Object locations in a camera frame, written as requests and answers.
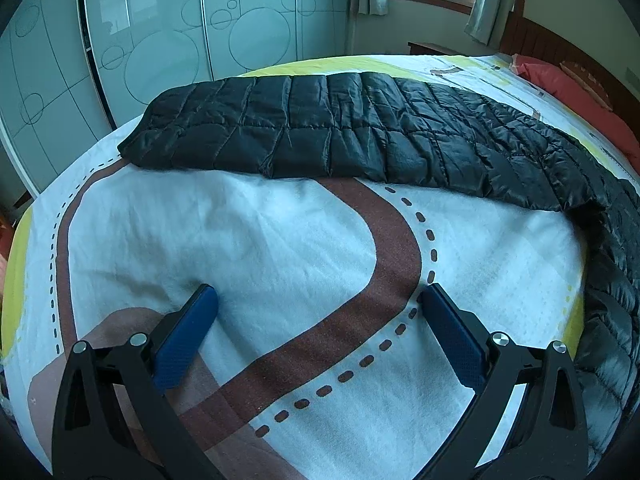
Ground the right grey curtain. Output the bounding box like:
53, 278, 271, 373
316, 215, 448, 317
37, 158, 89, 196
464, 0, 515, 49

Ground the dark wooden bedside table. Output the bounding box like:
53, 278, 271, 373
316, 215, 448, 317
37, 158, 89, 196
408, 41, 458, 55

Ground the black quilted down jacket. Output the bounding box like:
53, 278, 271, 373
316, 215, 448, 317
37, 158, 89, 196
118, 72, 639, 466

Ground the patterned orange cushion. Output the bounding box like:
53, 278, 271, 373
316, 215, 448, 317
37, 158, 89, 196
560, 61, 613, 112

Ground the red pillow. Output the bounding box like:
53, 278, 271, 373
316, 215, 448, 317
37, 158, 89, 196
511, 54, 639, 172

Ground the dark wooden headboard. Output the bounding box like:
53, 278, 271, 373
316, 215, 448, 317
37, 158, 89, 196
499, 12, 639, 136

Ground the patterned white bed sheet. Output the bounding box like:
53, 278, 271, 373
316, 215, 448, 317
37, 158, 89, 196
2, 55, 639, 479

